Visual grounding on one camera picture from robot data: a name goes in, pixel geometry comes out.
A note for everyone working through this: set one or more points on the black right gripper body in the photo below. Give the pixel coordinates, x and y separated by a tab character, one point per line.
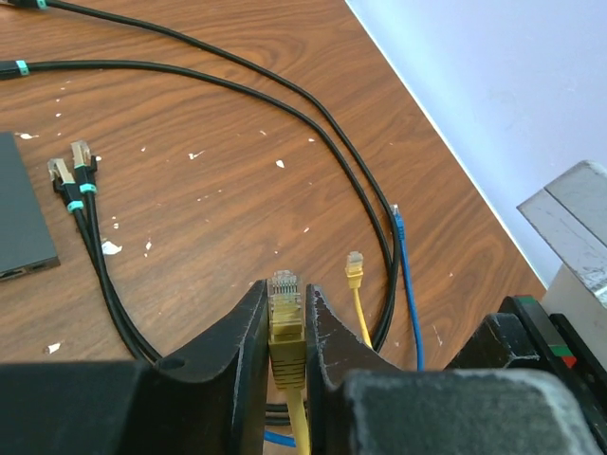
522	335

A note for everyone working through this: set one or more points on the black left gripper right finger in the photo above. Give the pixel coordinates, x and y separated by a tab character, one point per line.
359	403

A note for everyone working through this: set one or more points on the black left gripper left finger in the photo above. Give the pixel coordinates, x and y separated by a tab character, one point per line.
207	397

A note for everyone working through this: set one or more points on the black network switch box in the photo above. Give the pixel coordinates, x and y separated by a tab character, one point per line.
26	243

